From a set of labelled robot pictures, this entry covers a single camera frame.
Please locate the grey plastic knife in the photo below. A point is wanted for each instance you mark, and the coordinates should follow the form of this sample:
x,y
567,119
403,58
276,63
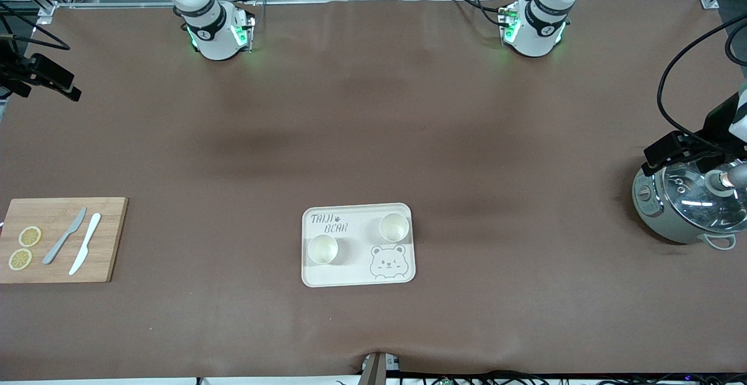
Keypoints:
x,y
64,237

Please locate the white plastic knife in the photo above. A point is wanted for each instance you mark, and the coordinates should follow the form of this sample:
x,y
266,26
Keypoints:
x,y
87,239

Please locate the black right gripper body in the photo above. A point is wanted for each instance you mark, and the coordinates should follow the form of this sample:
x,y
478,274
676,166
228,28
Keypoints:
x,y
24,70

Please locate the lemon slice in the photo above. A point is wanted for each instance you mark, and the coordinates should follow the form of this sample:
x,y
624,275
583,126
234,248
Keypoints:
x,y
30,236
20,259

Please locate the wooden cutting board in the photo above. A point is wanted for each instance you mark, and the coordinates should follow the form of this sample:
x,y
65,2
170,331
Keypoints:
x,y
58,271

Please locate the green electric cooking pot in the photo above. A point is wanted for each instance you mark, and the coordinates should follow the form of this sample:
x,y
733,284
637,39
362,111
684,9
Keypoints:
x,y
653,210

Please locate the brown table mat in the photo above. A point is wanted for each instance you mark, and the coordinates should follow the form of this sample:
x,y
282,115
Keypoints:
x,y
373,111

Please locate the cream bear print tray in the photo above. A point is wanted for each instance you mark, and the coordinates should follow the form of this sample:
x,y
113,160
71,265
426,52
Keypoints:
x,y
356,274

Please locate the white IKEA cup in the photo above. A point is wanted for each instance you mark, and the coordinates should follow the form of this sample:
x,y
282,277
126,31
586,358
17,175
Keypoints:
x,y
323,251
394,228

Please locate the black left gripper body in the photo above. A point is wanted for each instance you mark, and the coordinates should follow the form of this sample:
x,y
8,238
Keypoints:
x,y
715,130

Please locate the glass pot lid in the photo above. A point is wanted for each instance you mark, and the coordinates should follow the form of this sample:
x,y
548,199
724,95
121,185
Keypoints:
x,y
688,198

